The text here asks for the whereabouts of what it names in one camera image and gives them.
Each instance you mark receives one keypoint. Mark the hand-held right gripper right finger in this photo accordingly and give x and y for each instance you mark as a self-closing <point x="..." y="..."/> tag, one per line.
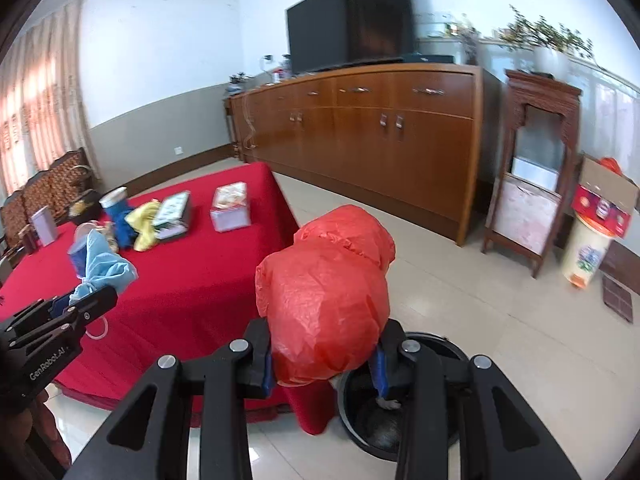
<point x="378" y="369"/>

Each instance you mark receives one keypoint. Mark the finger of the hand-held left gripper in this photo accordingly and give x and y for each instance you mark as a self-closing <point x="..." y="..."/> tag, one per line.
<point x="35" y="312"/>
<point x="90" y="305"/>

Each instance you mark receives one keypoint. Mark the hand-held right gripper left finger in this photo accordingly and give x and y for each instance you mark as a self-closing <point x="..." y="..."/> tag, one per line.
<point x="268" y="371"/>

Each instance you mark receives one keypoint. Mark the light blue plastic bag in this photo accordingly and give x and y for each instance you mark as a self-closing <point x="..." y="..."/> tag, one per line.
<point x="107" y="270"/>

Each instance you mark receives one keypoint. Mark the black trash bin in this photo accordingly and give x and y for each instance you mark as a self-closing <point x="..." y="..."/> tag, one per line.
<point x="365" y="427"/>

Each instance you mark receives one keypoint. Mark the blue knitted cloth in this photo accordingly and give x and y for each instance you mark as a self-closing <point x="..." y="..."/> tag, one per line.
<point x="120" y="227"/>

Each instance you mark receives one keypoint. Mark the red plastic bag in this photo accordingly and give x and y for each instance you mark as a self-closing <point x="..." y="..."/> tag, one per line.
<point x="325" y="285"/>

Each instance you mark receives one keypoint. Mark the person's left forearm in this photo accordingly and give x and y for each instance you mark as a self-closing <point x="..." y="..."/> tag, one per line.
<point x="50" y="432"/>

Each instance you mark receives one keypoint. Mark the blue paper cup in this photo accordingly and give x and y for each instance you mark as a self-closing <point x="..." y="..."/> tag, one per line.
<point x="80" y="257"/>

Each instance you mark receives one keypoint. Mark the lavender box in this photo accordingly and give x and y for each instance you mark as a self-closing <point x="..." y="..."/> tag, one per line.
<point x="42" y="225"/>

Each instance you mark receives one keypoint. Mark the woven wooden chair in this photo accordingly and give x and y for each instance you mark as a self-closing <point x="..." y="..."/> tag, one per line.
<point x="42" y="192"/>
<point x="77" y="175"/>
<point x="11" y="225"/>

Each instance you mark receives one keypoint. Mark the yellow cloth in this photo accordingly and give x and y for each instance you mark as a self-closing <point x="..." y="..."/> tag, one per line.
<point x="142" y="225"/>

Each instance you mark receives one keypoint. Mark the dark open box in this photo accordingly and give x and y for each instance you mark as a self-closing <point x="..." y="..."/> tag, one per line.
<point x="85" y="207"/>

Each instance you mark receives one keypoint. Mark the white-rimmed cup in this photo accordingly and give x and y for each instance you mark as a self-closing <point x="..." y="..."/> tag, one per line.
<point x="113" y="196"/>

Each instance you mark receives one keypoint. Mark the table with red tablecloth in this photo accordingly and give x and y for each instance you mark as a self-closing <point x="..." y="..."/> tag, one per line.
<point x="200" y="275"/>

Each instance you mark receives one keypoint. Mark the pale tissue box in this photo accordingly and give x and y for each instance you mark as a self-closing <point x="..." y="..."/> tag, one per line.
<point x="230" y="205"/>

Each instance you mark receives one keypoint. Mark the patterned curtain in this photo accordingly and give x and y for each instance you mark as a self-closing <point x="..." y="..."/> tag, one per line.
<point x="35" y="110"/>

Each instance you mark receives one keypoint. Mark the pink marbled board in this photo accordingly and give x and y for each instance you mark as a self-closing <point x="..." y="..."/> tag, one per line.
<point x="525" y="215"/>

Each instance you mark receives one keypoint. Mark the white flowered bin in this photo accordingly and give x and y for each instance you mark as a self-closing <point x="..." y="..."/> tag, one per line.
<point x="585" y="255"/>

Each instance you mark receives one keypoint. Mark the wooden sideboard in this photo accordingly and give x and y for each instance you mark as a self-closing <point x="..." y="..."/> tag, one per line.
<point x="380" y="130"/>

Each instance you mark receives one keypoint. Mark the brown floor mat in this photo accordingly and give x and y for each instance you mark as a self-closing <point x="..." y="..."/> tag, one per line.
<point x="617" y="300"/>

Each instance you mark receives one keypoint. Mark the white panel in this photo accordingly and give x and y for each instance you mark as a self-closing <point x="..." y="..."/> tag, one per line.
<point x="535" y="172"/>

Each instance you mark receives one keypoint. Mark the red printed cardboard box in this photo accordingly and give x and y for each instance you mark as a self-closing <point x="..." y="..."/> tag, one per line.
<point x="600" y="200"/>

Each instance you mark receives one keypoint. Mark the orange object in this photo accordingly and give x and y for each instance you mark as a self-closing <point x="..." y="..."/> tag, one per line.
<point x="611" y="165"/>

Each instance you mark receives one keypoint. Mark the black set-top box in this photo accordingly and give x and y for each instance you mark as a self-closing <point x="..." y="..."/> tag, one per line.
<point x="430" y="57"/>

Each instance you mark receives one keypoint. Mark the carved wooden stand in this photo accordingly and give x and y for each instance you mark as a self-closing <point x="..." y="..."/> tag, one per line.
<point x="542" y="92"/>

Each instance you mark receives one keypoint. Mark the black flat television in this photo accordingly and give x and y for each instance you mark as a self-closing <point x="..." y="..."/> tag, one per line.
<point x="350" y="20"/>

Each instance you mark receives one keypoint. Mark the potted plant in white pot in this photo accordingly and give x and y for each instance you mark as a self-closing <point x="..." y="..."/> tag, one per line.
<point x="550" y="57"/>

